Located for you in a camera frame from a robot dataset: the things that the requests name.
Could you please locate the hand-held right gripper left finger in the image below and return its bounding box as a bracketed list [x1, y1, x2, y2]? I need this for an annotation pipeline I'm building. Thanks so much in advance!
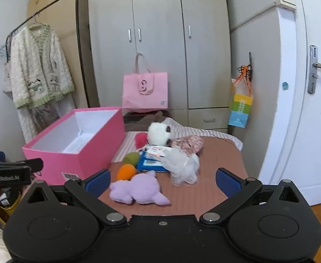
[26, 169, 128, 226]

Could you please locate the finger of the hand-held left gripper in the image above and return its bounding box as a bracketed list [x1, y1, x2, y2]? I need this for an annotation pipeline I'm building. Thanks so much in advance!
[0, 158, 44, 174]

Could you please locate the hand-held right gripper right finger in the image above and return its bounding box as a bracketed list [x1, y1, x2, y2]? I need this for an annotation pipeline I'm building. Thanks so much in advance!
[199, 168, 303, 225]

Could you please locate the orange ball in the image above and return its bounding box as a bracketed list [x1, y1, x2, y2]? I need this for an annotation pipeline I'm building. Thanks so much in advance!
[117, 164, 137, 181]

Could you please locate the pink storage box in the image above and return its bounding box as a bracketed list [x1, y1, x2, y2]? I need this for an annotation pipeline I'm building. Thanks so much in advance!
[22, 107, 126, 186]

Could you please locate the green sponge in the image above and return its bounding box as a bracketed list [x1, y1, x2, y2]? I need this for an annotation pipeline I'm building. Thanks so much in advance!
[122, 152, 141, 166]

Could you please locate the purple plush toy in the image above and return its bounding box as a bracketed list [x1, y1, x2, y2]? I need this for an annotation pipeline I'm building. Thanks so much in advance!
[110, 171, 171, 206]

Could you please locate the white mesh bath pouf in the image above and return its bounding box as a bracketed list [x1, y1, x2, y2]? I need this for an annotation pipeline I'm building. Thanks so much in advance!
[163, 146, 200, 186]

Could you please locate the floral cloth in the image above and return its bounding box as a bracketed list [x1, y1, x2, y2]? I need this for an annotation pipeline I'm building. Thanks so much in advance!
[169, 135, 204, 155]

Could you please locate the pink fluffy toy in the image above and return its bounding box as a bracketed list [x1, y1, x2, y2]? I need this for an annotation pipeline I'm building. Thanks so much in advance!
[134, 132, 148, 147]

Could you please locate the white wet wipes pack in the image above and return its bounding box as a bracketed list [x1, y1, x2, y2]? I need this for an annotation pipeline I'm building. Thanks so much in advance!
[144, 145, 174, 161]

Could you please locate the white panda plush toy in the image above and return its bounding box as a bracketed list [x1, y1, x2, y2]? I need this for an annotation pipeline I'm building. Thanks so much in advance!
[147, 122, 173, 146]

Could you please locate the yellow bin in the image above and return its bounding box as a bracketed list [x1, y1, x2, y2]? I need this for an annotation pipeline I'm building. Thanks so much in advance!
[0, 188, 22, 216]

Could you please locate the blue wet wipes pack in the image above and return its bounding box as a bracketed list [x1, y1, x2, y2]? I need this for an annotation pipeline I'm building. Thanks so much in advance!
[137, 151, 172, 173]

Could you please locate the striped sheet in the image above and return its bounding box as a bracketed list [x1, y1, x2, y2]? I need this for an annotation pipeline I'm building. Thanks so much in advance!
[113, 117, 243, 162]

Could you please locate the colourful paper bag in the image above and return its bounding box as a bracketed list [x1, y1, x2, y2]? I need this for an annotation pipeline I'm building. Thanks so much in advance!
[227, 78, 255, 129]

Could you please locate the white door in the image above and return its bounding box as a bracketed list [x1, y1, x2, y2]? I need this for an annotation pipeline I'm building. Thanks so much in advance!
[259, 0, 321, 206]

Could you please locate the cream cardigan with green trim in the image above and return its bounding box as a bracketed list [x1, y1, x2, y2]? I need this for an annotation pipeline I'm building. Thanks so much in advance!
[3, 23, 75, 108]

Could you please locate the pink tote bag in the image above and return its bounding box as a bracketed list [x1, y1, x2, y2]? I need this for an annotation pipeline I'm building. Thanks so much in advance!
[122, 53, 168, 113]

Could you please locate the grey wardrobe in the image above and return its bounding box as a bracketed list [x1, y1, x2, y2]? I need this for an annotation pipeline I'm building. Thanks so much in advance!
[86, 0, 232, 130]

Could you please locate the black clothes rack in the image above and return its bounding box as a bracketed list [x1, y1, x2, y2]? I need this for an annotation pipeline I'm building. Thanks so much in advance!
[5, 0, 89, 108]

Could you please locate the beige cabinet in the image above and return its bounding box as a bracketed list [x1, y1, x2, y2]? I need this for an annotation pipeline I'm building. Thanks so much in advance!
[27, 0, 95, 107]

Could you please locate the wall hook with orange ties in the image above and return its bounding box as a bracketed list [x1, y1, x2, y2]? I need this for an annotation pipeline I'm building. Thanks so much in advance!
[236, 52, 255, 89]

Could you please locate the metal door handle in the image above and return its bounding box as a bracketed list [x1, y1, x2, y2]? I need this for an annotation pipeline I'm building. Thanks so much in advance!
[308, 44, 321, 95]

